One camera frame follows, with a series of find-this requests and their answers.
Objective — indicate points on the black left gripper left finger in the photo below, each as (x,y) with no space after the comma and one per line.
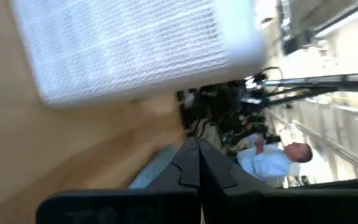
(182,168)

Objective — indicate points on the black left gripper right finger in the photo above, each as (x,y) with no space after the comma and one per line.
(222,174)

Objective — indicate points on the person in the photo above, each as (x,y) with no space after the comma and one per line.
(272,161)

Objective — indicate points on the white plastic basket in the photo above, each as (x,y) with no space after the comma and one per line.
(129,49)

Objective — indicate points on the blue patterned cloth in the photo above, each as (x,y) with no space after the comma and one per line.
(154,168)

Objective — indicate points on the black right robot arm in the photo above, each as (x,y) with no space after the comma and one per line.
(222,105)

